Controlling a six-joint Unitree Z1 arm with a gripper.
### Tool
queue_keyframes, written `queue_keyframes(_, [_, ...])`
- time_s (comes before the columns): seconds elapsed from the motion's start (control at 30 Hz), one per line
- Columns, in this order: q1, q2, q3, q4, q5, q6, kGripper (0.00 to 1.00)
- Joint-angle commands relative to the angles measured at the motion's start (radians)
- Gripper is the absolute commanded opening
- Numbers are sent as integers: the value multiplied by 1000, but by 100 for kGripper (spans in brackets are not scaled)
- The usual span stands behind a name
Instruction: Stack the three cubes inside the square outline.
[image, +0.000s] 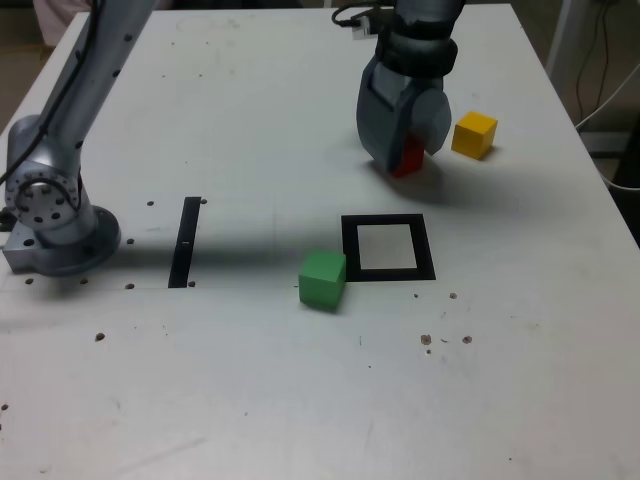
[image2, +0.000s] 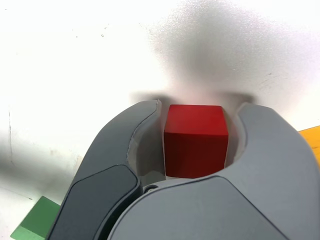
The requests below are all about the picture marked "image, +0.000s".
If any black hanging cable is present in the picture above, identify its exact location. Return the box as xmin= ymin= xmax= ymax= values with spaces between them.
xmin=573 ymin=0 xmax=609 ymax=126

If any black tape square outline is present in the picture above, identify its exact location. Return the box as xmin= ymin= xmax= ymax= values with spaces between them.
xmin=340 ymin=213 xmax=437 ymax=283

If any red cube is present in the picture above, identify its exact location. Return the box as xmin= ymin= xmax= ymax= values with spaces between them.
xmin=391 ymin=135 xmax=426 ymax=179

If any black tape strip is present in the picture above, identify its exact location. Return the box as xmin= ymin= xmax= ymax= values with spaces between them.
xmin=167 ymin=196 xmax=202 ymax=290

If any green cube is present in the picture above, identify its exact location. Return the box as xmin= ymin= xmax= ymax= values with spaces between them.
xmin=297 ymin=247 xmax=348 ymax=314

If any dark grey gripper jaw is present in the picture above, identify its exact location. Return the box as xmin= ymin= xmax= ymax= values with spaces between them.
xmin=355 ymin=57 xmax=419 ymax=175

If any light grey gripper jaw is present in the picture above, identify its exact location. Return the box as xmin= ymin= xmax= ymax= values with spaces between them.
xmin=404 ymin=88 xmax=454 ymax=156

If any yellow cube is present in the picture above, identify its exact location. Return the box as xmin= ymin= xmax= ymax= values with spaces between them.
xmin=450 ymin=111 xmax=499 ymax=161

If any white metal frame post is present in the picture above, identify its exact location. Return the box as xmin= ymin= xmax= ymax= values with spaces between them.
xmin=544 ymin=0 xmax=577 ymax=89

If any white cable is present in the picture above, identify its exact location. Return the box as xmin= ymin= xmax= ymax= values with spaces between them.
xmin=597 ymin=158 xmax=640 ymax=192
xmin=573 ymin=63 xmax=640 ymax=130

